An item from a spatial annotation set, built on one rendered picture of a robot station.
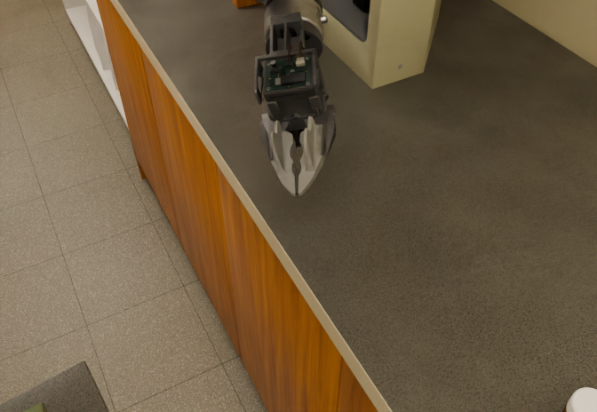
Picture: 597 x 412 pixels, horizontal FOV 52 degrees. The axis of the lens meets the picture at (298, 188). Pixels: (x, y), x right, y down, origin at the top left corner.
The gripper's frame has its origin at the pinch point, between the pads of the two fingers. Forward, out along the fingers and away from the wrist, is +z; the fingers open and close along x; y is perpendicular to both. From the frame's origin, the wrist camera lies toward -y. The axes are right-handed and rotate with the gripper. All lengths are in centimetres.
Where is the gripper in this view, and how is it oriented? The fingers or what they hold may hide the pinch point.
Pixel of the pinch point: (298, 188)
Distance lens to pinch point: 68.9
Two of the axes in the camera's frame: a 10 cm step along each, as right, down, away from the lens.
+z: 0.1, 8.7, -4.9
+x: 9.8, -1.0, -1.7
